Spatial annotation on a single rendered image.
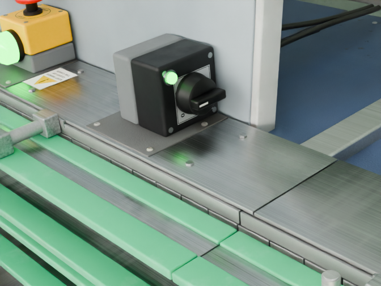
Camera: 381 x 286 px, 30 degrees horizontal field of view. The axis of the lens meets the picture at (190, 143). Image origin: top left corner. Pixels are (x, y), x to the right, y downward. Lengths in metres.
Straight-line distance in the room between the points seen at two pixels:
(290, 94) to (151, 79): 0.22
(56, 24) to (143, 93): 0.26
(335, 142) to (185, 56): 0.18
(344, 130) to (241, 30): 0.15
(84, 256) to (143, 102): 0.17
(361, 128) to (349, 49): 0.27
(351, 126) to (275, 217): 0.19
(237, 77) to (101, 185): 0.18
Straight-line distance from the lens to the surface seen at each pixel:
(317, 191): 0.65
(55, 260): 0.79
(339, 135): 0.75
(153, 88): 0.74
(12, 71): 1.00
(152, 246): 0.62
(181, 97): 0.74
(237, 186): 0.66
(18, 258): 0.94
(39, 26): 0.97
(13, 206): 0.86
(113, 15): 0.91
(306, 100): 0.87
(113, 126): 0.79
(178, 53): 0.75
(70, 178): 0.75
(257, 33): 0.73
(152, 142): 0.75
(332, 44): 1.04
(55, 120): 0.83
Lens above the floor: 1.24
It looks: 34 degrees down
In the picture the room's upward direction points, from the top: 117 degrees counter-clockwise
